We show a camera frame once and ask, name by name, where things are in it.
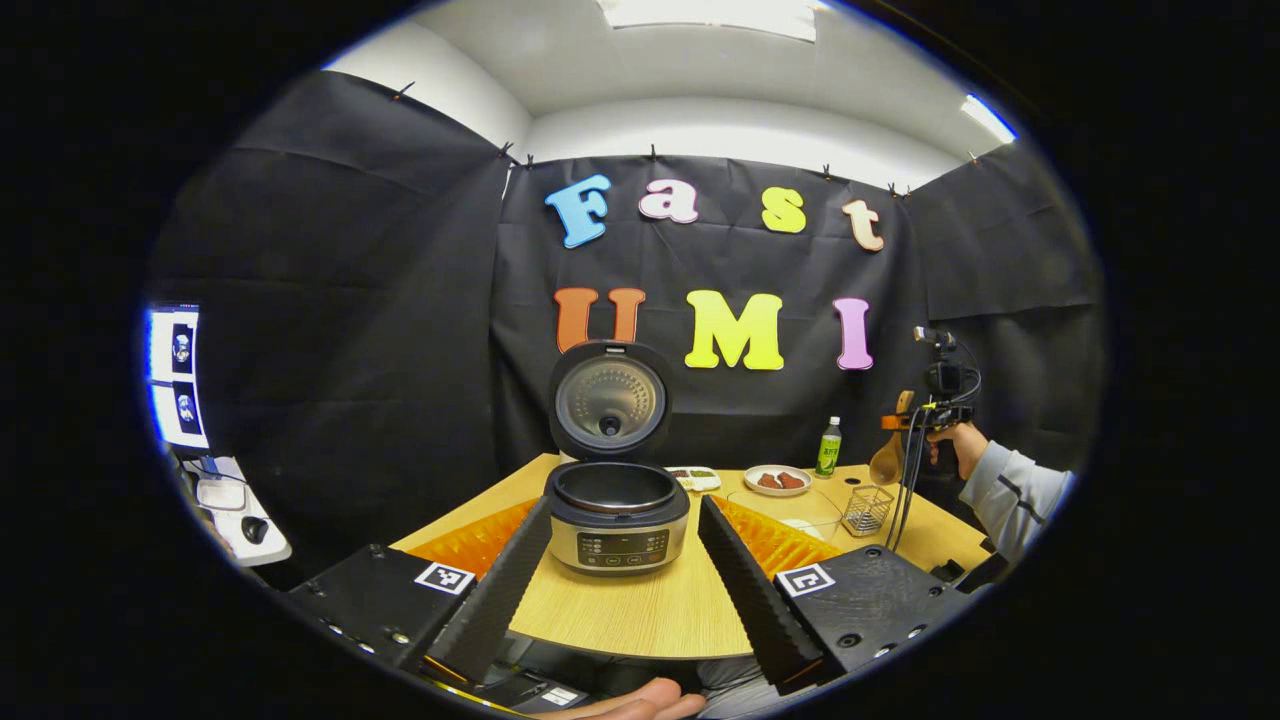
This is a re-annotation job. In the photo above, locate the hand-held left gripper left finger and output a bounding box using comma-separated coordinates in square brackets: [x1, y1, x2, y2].
[285, 495, 554, 687]

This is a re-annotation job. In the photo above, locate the person's grey clothing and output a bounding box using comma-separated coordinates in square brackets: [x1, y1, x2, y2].
[690, 655, 796, 719]

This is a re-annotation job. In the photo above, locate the black rice cooker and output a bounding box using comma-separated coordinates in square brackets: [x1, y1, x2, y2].
[544, 340, 692, 578]

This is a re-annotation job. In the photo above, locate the large ceiling light panel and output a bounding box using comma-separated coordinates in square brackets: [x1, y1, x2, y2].
[598, 0, 831, 42]

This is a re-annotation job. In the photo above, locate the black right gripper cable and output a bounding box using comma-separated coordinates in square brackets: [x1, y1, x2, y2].
[884, 400, 933, 554]

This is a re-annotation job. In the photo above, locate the white round plate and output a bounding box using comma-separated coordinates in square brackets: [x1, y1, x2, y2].
[744, 464, 812, 497]

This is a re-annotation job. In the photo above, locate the wire mesh chopstick holder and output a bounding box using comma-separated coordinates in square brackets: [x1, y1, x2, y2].
[841, 485, 895, 538]

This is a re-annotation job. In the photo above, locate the white side desk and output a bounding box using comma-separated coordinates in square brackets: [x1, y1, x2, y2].
[180, 455, 294, 569]

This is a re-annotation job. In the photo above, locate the small ceiling light panel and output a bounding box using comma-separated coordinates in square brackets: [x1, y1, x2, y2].
[962, 93, 1019, 144]

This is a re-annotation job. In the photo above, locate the black backdrop cloth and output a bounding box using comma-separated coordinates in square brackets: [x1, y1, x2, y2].
[145, 70, 1106, 581]

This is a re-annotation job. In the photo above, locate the computer monitor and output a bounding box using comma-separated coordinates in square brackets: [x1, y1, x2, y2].
[147, 305, 212, 451]

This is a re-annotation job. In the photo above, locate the wooden spoon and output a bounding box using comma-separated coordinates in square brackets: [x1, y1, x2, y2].
[868, 390, 916, 487]

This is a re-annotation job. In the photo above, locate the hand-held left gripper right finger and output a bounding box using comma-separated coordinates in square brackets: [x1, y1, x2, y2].
[697, 494, 987, 696]

